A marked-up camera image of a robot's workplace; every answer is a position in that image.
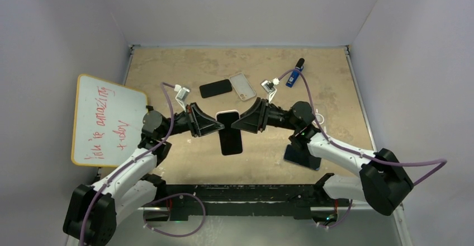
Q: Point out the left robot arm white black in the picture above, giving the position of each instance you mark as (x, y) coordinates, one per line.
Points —
(95, 210)

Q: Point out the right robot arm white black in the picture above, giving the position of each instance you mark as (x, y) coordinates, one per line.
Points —
(377, 177)

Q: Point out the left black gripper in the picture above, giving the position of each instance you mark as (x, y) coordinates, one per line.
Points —
(200, 123)

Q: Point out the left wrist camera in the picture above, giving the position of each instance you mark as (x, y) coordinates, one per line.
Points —
(182, 94)

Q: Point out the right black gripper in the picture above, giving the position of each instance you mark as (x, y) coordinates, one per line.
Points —
(249, 122)

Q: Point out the black phone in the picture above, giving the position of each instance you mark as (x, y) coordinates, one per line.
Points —
(230, 138)

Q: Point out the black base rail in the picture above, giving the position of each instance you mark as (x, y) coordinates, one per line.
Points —
(298, 201)

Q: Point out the dark blue phone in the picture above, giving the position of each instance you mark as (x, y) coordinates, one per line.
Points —
(300, 158)

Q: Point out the blue marker black cap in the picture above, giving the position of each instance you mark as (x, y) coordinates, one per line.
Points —
(295, 73)

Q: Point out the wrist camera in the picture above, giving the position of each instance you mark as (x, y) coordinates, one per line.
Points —
(270, 88)
(182, 94)

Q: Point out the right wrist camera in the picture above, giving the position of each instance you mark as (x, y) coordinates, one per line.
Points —
(270, 88)

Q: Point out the whiteboard with yellow frame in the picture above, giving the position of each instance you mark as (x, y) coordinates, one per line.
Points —
(107, 122)

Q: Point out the black phone face down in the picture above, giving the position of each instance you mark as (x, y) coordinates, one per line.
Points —
(215, 88)

